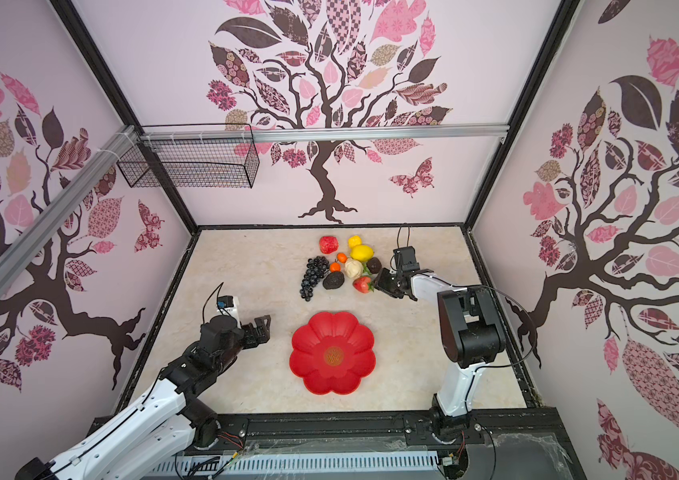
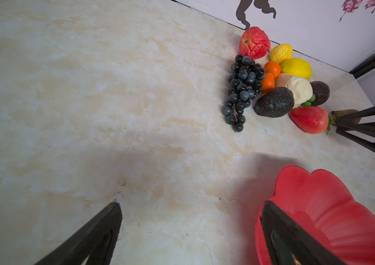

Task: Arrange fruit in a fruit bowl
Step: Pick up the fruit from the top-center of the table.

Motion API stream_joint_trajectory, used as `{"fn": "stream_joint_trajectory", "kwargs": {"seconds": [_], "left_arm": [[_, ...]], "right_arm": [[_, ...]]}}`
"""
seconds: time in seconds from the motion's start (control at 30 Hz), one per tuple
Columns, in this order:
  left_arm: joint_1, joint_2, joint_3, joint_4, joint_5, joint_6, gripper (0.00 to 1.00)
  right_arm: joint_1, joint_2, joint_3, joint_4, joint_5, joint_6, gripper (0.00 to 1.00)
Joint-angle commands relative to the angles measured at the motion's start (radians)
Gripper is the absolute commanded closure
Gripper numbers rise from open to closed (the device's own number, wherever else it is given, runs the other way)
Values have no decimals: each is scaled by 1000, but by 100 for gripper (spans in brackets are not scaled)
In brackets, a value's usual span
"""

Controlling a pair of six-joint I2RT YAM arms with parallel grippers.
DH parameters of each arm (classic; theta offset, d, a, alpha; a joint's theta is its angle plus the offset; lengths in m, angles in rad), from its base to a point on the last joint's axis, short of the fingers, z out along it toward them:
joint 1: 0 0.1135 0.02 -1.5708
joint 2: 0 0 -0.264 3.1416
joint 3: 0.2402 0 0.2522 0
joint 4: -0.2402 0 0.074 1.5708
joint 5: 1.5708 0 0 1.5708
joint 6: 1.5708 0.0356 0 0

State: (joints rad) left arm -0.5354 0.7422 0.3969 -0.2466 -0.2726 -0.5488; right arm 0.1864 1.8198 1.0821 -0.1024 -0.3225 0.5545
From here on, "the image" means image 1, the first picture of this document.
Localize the red strawberry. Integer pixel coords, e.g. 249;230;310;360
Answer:
353;276;373;294

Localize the cream pear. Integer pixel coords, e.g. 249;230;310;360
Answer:
343;258;365;280

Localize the dark avocado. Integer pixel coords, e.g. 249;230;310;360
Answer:
322;271;345;290

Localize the red flower-shaped bowl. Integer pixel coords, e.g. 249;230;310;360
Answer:
289;312;377;395

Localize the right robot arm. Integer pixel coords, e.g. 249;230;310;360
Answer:
373;268;531;424

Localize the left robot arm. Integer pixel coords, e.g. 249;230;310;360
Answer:
15;315;271;479

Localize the small yellow fruit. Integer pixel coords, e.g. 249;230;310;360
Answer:
347;235;363;249

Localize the yellow lemon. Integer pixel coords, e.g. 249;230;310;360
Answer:
351;244;375;263

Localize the black grape bunch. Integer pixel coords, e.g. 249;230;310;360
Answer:
299;256;329;301

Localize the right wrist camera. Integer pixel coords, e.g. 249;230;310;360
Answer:
391;246;421;273

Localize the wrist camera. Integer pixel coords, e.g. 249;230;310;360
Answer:
215;295;235;314
391;246;421;273

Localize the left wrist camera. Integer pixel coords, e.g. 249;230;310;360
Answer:
215;295;235;314

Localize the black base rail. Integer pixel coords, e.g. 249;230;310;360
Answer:
171;408;585;479

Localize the black wire basket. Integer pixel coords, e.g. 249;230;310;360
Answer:
117;122;260;189

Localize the white slotted cable duct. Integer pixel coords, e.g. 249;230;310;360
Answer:
127;451;441;479

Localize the aluminium rail back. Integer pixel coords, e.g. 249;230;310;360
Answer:
140;123;509;143

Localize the aluminium rail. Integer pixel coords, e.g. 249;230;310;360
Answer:
0;125;138;298
140;123;509;143

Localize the aluminium rail left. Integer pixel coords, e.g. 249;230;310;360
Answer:
0;125;138;298

